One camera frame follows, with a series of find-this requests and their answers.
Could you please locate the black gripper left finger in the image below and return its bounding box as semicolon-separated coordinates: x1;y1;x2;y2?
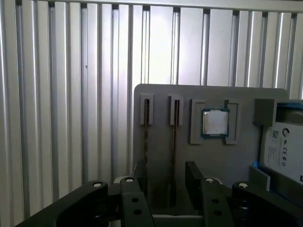
14;160;156;227

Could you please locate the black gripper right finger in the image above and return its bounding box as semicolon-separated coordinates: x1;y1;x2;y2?
186;160;303;227

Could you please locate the blue RAM stick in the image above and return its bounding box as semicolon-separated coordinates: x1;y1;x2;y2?
170;99;179;187
144;98;150;190

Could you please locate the silver CPU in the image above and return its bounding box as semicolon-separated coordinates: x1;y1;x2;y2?
201;107;231;139

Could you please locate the hard disk in blue carrier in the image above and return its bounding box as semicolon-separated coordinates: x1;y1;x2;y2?
253;100;303;190

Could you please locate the grey parts rack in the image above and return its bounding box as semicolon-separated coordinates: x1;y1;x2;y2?
133;84;291;216

